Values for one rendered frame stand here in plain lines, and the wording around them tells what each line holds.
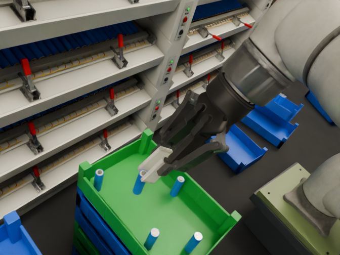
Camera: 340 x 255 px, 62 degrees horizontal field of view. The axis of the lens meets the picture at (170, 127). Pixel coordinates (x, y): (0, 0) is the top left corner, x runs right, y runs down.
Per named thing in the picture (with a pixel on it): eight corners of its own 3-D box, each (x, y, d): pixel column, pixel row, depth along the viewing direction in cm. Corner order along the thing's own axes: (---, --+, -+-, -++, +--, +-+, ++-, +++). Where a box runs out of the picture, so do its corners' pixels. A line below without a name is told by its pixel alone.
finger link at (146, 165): (161, 149, 49) (160, 145, 50) (137, 170, 52) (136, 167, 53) (173, 152, 51) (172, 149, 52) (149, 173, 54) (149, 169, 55)
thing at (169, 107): (220, 86, 168) (235, 71, 158) (153, 128, 128) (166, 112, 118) (199, 61, 170) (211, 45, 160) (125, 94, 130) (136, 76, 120)
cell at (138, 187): (143, 192, 57) (151, 173, 52) (136, 197, 56) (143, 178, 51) (137, 185, 57) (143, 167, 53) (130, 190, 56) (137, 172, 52)
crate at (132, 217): (227, 232, 65) (242, 216, 60) (168, 298, 52) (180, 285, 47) (142, 147, 76) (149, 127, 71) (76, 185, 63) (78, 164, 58)
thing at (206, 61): (234, 59, 155) (251, 41, 145) (163, 96, 115) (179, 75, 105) (210, 32, 158) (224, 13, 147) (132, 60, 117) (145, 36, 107)
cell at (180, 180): (178, 194, 69) (186, 179, 64) (173, 198, 67) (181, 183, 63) (173, 188, 69) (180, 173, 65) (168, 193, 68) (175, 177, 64)
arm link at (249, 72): (268, 54, 46) (241, 80, 48) (238, 27, 40) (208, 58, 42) (301, 91, 40) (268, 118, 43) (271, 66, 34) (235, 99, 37)
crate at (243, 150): (260, 159, 145) (268, 149, 140) (237, 175, 133) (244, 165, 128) (220, 121, 158) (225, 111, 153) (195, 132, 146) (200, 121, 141)
